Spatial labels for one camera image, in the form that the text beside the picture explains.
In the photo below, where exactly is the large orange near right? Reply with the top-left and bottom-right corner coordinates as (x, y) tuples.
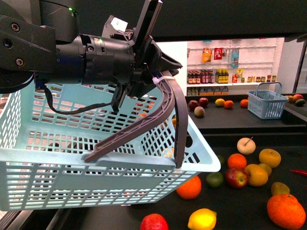
(267, 194), (307, 230)

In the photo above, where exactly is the red apple center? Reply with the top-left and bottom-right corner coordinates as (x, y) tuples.
(225, 168), (248, 189)

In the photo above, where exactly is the green lime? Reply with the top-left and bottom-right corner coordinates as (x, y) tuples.
(206, 172), (224, 188)
(217, 155), (225, 165)

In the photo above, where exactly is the green lime lower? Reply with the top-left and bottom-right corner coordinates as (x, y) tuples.
(206, 172), (224, 188)

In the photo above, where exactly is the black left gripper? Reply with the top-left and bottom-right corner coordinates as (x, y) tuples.
(80, 0), (182, 162)

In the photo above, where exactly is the green kiwi upper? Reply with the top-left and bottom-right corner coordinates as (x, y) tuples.
(259, 163), (272, 176)

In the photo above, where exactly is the red apple near left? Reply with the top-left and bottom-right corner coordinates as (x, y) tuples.
(140, 213), (169, 230)

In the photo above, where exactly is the white pear with stem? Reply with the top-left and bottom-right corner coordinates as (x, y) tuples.
(237, 138), (256, 155)

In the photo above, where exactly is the yellow orange apple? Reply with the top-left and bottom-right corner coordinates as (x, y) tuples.
(259, 149), (281, 168)
(244, 164), (268, 187)

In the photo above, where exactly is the large light blue basket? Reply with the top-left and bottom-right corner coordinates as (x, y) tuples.
(0, 85), (221, 211)

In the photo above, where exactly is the small orange tangerine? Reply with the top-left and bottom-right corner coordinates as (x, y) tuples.
(227, 153), (247, 169)

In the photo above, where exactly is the orange center left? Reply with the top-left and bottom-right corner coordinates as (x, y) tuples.
(176, 176), (202, 200)

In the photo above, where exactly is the far black fruit shelf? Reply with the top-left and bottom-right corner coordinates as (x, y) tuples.
(189, 95), (307, 135)

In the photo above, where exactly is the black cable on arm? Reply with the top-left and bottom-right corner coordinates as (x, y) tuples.
(35, 81), (123, 115)

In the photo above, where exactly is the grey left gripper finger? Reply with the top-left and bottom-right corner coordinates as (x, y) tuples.
(170, 80), (188, 168)

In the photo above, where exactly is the red chili pepper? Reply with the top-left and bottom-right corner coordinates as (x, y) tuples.
(290, 170), (307, 177)

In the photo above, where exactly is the yellow orange apple right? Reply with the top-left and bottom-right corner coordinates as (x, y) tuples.
(259, 149), (281, 168)

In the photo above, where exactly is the white wall goods shelf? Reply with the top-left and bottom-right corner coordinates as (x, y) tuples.
(186, 38), (284, 96)

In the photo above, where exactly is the yellow orange apple center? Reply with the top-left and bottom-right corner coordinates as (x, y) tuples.
(244, 164), (268, 187)

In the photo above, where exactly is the red apple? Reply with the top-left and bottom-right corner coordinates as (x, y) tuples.
(140, 213), (169, 230)
(225, 168), (248, 189)

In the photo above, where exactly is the brown kiwi lower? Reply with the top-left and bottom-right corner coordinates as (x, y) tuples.
(271, 182), (290, 195)

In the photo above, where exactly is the green lime upper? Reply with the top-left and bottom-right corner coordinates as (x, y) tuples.
(217, 155), (225, 165)

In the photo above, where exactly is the yellow lemon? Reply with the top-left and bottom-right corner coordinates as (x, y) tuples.
(188, 208), (217, 230)

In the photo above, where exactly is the black fruit shelf tray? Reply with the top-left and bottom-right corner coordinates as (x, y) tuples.
(24, 133), (307, 230)

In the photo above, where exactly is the small blue basket far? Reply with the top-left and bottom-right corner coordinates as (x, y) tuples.
(247, 81), (289, 120)

